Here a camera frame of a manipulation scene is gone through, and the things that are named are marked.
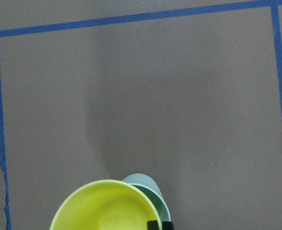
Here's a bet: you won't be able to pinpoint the green plastic cup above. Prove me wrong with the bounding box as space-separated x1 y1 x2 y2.
122 173 171 222

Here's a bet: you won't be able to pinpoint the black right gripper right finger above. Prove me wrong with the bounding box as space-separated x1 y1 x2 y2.
162 221 174 230

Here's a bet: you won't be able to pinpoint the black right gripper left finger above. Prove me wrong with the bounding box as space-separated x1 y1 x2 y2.
147 220 162 230

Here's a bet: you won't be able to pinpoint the yellow plastic cup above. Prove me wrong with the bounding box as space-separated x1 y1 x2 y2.
50 180 162 230

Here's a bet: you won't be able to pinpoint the brown table mat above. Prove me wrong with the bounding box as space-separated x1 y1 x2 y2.
0 0 282 230

